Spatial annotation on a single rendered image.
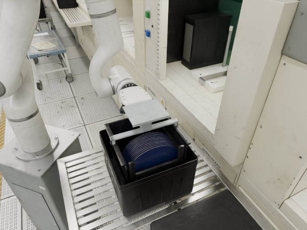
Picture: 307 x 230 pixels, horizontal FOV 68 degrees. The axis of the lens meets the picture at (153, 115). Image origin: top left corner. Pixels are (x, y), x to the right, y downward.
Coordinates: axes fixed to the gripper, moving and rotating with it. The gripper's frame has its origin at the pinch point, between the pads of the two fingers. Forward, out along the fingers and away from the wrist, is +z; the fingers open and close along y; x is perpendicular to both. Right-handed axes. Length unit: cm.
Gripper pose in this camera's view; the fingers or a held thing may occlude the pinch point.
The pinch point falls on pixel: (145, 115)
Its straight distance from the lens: 72.1
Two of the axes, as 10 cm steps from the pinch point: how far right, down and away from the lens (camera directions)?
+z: 4.0, 5.5, -7.3
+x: 0.1, -8.0, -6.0
